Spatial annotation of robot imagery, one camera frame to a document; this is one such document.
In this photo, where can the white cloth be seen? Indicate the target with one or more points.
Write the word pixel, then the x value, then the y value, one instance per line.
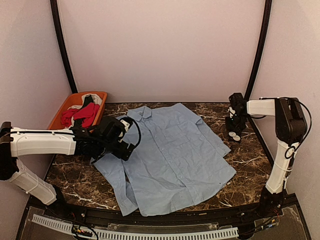
pixel 97 99

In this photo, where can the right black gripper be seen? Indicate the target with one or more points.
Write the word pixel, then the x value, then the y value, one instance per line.
pixel 230 126

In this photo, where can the orange plastic basket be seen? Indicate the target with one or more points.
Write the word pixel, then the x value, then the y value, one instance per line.
pixel 75 100

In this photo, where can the dark green cloth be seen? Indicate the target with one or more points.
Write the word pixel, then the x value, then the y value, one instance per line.
pixel 88 99

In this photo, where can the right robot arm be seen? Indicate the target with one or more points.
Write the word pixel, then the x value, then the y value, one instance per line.
pixel 290 128

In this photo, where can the red cloth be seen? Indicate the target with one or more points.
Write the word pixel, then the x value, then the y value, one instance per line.
pixel 87 116

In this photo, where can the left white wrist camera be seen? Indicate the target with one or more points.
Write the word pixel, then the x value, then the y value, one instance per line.
pixel 127 125

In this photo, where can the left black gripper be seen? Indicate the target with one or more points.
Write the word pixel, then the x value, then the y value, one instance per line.
pixel 120 152

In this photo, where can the light blue shirt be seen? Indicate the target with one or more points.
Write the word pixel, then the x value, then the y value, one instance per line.
pixel 179 162

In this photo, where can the black right frame pole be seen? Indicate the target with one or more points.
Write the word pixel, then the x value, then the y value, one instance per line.
pixel 260 48

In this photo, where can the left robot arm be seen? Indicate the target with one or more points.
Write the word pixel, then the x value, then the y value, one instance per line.
pixel 16 142

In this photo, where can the black frame pole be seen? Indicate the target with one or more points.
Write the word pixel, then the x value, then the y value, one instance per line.
pixel 62 46
pixel 260 48

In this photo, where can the black left frame pole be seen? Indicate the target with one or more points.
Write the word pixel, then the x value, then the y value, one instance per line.
pixel 62 46

